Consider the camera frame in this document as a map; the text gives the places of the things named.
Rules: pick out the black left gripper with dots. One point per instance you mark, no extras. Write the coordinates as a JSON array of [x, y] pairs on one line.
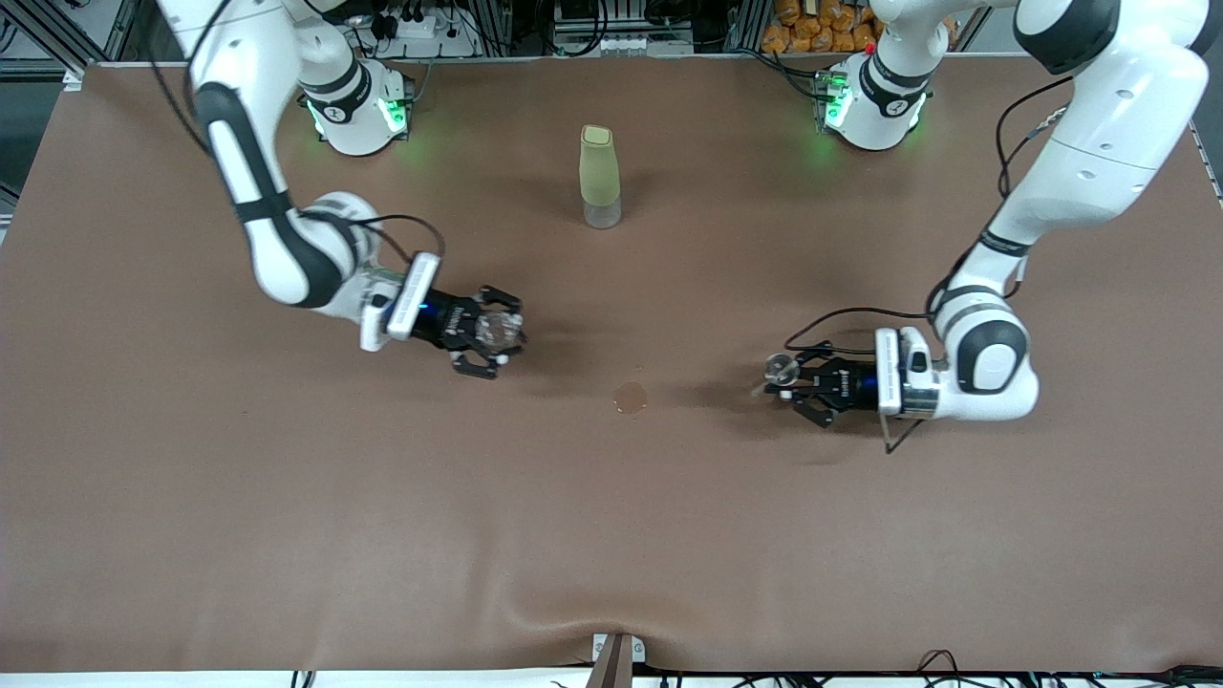
[[849, 381]]

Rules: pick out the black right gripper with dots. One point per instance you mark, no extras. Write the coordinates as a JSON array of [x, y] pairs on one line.
[[446, 317]]

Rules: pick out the clear glass cup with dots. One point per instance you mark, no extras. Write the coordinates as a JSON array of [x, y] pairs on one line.
[[499, 332]]

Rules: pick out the steel double jigger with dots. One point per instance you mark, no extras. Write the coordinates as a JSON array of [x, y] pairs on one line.
[[782, 367]]

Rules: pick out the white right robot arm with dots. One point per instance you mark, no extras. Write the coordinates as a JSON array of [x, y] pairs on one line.
[[287, 258]]

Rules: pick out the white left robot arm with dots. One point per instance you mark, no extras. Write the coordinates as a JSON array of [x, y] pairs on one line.
[[1089, 162]]

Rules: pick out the round brown coaster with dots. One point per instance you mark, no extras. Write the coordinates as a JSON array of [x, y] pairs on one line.
[[631, 397]]

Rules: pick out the olive green tall bottle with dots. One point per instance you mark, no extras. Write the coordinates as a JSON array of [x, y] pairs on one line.
[[599, 172]]

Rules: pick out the brown table cover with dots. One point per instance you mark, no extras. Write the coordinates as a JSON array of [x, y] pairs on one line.
[[611, 526]]

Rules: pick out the white power strip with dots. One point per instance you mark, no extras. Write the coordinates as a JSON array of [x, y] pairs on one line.
[[420, 27]]

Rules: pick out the orange snack bag pile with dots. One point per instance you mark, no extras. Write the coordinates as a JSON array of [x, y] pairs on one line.
[[812, 29]]

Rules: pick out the metal table clamp bracket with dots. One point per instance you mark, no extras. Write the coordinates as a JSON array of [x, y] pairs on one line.
[[616, 659]]

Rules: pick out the aluminium frame post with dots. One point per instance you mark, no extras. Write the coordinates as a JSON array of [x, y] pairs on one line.
[[126, 29]]

